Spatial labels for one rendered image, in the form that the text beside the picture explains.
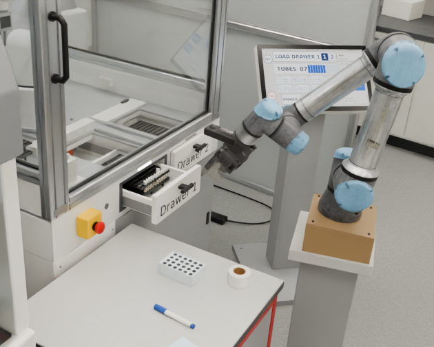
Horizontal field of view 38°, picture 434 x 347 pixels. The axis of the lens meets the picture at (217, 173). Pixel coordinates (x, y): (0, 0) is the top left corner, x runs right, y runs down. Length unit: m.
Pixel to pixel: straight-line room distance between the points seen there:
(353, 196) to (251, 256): 1.50
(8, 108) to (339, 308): 1.44
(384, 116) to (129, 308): 0.91
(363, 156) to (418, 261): 1.82
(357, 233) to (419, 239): 1.80
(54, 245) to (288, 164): 1.40
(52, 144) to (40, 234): 0.30
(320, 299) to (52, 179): 1.03
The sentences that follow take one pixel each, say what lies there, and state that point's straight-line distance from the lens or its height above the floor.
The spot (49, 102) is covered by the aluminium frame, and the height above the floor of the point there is 1.31.
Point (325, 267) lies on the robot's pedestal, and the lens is 2.19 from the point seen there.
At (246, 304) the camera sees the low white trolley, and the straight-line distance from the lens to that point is 1.87.
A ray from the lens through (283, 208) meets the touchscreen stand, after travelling 3.08.
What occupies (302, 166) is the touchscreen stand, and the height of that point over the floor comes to 0.63.
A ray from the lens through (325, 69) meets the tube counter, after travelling 2.85.
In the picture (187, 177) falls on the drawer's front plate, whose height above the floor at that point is 0.92.
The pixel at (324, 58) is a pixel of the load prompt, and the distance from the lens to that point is 2.87.
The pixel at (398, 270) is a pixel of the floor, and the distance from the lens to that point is 3.55.
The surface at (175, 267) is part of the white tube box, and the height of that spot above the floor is 0.79.
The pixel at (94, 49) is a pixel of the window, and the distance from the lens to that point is 1.85.
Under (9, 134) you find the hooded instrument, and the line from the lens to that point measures 1.27.
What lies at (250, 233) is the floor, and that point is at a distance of 3.61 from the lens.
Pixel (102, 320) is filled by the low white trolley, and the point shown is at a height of 0.76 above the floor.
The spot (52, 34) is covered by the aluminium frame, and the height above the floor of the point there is 1.49.
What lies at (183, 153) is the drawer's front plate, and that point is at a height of 0.90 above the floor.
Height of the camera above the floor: 1.93
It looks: 27 degrees down
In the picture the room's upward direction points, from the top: 5 degrees clockwise
